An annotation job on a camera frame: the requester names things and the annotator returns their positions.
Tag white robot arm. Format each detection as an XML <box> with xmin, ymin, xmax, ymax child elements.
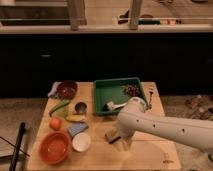
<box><xmin>116</xmin><ymin>97</ymin><xmax>213</xmax><ymax>154</ymax></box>

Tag small white bowl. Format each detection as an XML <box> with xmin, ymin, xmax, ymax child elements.
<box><xmin>72</xmin><ymin>132</ymin><xmax>91</xmax><ymax>152</ymax></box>

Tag orange-red plastic bowl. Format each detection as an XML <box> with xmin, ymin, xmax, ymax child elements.
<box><xmin>39</xmin><ymin>131</ymin><xmax>71</xmax><ymax>165</ymax></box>

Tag green plastic tray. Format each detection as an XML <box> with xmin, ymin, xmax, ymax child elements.
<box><xmin>93</xmin><ymin>77</ymin><xmax>147</xmax><ymax>116</ymax></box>

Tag dark red berry cluster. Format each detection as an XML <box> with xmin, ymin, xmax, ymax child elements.
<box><xmin>123</xmin><ymin>84</ymin><xmax>139</xmax><ymax>97</ymax></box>

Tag yellow toy corn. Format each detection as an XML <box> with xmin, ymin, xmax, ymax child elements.
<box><xmin>66</xmin><ymin>115</ymin><xmax>85</xmax><ymax>122</ymax></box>

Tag green toy pepper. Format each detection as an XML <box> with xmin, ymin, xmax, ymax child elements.
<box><xmin>49</xmin><ymin>99</ymin><xmax>70</xmax><ymax>117</ymax></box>

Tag grey cloth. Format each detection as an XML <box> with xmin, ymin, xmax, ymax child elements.
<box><xmin>47</xmin><ymin>82</ymin><xmax>61</xmax><ymax>98</ymax></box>

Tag wooden board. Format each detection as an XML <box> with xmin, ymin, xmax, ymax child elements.
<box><xmin>26</xmin><ymin>82</ymin><xmax>181</xmax><ymax>171</ymax></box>

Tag orange toy fruit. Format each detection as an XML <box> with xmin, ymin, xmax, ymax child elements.
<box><xmin>49</xmin><ymin>118</ymin><xmax>62</xmax><ymax>131</ymax></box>

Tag black tripod leg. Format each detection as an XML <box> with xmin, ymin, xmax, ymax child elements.
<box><xmin>9</xmin><ymin>122</ymin><xmax>26</xmax><ymax>171</ymax></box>

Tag white handled brush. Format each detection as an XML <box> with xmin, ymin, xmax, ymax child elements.
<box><xmin>103</xmin><ymin>102</ymin><xmax>125</xmax><ymax>111</ymax></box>

